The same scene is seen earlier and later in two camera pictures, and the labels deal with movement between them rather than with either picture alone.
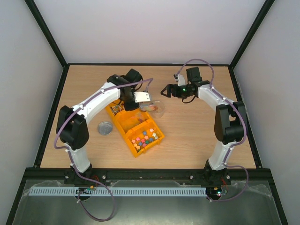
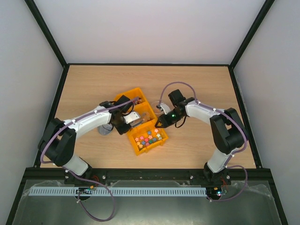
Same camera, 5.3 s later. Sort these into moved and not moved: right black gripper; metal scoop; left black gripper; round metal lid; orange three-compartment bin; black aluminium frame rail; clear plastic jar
Moved: left black gripper; right black gripper; clear plastic jar; metal scoop
Not moved: orange three-compartment bin; round metal lid; black aluminium frame rail
